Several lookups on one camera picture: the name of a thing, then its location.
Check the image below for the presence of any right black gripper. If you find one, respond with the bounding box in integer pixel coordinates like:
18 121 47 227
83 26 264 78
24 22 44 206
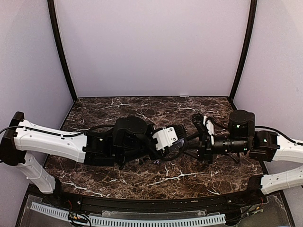
179 131 249 165

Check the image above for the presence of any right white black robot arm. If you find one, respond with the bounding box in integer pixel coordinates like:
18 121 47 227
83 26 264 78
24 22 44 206
184 110 303 205

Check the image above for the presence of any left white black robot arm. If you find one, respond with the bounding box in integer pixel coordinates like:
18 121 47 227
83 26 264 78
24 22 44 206
0 112 177 206

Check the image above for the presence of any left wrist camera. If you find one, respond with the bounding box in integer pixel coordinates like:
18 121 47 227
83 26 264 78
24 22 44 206
151 125 186 153

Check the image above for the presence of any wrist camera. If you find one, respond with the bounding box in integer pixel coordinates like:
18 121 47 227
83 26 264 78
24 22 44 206
151 125 186 153
191 113 214 143

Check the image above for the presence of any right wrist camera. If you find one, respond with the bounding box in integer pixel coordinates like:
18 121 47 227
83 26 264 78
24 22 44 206
191 113 214 143

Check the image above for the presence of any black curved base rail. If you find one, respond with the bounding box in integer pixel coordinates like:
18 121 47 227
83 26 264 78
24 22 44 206
28 184 268 213

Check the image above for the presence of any white slotted cable duct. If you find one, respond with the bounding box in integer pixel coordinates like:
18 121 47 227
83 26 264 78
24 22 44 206
30 202 226 227

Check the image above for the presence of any right black frame post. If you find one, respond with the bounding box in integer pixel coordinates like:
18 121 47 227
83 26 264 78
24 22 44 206
228 0 258 104

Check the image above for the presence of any black frame post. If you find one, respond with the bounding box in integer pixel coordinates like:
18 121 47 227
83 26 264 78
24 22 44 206
47 0 78 102
228 0 258 104

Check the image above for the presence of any left black frame post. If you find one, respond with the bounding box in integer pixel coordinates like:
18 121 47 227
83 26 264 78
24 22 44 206
47 0 78 102

